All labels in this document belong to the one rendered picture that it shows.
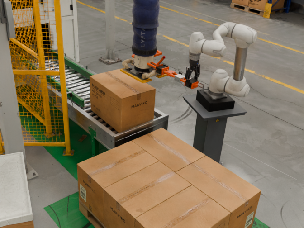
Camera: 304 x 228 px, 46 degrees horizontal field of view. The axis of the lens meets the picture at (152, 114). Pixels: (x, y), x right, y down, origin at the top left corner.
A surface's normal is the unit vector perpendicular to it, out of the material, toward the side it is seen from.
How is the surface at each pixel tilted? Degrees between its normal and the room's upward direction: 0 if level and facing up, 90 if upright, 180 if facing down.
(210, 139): 90
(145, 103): 90
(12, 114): 90
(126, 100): 90
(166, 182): 0
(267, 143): 0
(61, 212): 0
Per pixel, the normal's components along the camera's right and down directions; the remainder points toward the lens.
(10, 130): 0.65, 0.40
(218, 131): 0.34, 0.48
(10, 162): 0.05, -0.87
